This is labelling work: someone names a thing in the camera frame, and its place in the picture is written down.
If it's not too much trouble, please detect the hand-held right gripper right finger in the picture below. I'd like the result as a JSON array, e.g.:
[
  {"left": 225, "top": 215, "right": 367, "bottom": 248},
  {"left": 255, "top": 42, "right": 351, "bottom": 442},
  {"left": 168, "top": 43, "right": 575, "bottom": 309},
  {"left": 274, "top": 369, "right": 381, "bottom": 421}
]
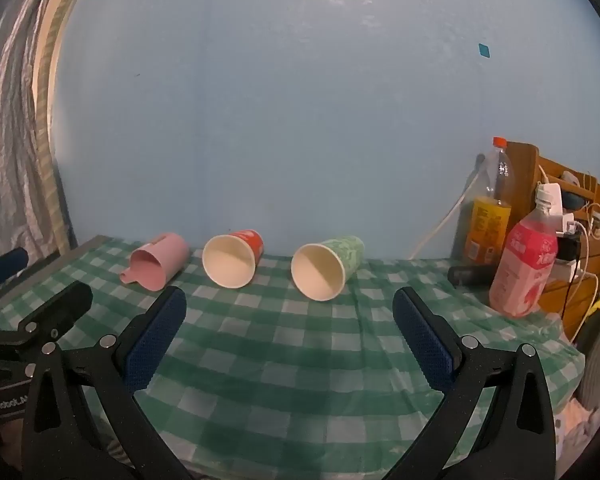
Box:
[{"left": 384, "top": 286, "right": 558, "bottom": 480}]

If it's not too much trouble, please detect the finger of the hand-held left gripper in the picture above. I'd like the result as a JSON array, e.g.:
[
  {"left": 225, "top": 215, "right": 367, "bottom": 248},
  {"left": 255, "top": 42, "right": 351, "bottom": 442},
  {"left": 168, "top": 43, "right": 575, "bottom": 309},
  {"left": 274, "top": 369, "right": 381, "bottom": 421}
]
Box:
[
  {"left": 0, "top": 281, "right": 94, "bottom": 367},
  {"left": 0, "top": 247, "right": 30, "bottom": 294}
]

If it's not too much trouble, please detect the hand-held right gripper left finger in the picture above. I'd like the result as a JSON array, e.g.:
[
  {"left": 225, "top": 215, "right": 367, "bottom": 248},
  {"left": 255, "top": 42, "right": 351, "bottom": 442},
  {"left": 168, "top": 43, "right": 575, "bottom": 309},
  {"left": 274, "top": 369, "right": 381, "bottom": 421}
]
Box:
[{"left": 20, "top": 286, "right": 192, "bottom": 480}]

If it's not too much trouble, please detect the green patterned paper cup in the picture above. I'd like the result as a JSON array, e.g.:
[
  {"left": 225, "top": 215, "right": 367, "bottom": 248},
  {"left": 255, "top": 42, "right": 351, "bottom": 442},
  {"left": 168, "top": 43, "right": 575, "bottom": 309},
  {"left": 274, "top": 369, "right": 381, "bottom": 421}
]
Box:
[{"left": 291, "top": 235, "right": 366, "bottom": 303}]

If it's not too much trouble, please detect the red paper cup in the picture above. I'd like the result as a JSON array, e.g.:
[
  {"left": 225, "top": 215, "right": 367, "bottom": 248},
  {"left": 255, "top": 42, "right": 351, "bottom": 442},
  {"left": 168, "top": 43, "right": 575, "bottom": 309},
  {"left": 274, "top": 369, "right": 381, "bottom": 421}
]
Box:
[{"left": 202, "top": 230, "right": 265, "bottom": 290}]

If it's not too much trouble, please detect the dark cylindrical object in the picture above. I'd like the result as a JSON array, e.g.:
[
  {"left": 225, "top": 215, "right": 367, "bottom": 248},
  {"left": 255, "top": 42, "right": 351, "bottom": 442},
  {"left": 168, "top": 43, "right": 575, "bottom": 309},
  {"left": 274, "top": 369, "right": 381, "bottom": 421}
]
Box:
[{"left": 447, "top": 263, "right": 499, "bottom": 289}]

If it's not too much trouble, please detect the pink drink bottle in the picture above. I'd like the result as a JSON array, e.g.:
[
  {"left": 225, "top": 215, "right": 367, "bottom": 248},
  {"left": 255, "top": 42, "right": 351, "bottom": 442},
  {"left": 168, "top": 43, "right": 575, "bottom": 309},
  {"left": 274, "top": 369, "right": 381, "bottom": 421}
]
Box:
[{"left": 489, "top": 183, "right": 564, "bottom": 319}]

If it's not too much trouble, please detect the grey curtain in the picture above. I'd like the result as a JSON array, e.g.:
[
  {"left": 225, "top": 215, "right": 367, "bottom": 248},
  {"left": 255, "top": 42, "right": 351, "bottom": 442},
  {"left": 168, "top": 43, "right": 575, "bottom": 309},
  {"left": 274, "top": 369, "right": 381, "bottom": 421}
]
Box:
[{"left": 0, "top": 0, "right": 90, "bottom": 273}]

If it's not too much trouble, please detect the orange drink bottle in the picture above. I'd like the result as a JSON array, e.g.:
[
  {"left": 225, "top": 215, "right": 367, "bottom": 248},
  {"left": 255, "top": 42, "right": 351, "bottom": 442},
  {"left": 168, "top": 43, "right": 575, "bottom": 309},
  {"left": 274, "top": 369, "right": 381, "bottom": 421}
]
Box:
[{"left": 462, "top": 136, "right": 514, "bottom": 267}]

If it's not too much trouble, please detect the green checked tablecloth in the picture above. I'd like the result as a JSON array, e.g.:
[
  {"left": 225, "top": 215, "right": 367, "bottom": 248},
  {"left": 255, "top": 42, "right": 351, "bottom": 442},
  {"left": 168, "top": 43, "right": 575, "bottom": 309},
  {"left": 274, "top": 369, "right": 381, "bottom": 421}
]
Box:
[{"left": 0, "top": 235, "right": 587, "bottom": 480}]

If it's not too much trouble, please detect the black charger plug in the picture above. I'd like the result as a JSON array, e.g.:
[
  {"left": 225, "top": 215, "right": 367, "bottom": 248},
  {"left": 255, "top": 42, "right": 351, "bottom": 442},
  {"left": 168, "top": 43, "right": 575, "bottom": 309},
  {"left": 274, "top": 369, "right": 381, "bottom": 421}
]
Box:
[{"left": 555, "top": 235, "right": 582, "bottom": 264}]

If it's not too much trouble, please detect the white crumpled cloth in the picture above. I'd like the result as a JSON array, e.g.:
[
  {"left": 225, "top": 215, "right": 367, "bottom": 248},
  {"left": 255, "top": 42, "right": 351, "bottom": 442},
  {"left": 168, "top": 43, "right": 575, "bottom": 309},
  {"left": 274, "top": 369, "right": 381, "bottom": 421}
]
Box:
[{"left": 554, "top": 399, "right": 600, "bottom": 458}]

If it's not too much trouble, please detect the white charger plug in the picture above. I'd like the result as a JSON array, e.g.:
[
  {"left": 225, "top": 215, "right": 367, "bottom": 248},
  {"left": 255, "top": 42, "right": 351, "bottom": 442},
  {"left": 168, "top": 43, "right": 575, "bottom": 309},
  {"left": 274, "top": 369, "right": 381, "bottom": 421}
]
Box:
[{"left": 554, "top": 211, "right": 579, "bottom": 237}]

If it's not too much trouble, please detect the wooden shelf unit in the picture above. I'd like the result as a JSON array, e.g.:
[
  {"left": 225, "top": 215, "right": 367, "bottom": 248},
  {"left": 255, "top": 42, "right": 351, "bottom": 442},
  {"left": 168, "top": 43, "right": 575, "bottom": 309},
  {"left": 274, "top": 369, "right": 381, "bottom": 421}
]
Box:
[{"left": 505, "top": 141, "right": 600, "bottom": 332}]

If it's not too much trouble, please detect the pink plastic cup with handle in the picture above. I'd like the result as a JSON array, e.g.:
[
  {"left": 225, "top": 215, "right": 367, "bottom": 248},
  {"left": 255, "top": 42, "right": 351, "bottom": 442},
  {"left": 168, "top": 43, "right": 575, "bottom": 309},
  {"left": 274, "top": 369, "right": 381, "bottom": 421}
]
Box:
[{"left": 120, "top": 232, "right": 190, "bottom": 292}]

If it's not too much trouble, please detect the white wall cable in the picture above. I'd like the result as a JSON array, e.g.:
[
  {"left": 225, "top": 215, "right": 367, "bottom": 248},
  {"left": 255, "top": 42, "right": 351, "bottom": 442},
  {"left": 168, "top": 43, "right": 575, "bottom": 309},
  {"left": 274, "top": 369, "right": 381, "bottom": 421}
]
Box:
[{"left": 409, "top": 169, "right": 482, "bottom": 261}]

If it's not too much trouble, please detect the white charging cable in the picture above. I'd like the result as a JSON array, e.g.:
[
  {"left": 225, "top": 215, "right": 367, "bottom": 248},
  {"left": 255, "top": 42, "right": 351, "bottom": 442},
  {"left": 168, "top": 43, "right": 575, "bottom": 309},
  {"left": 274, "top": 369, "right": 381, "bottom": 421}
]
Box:
[{"left": 575, "top": 220, "right": 600, "bottom": 341}]

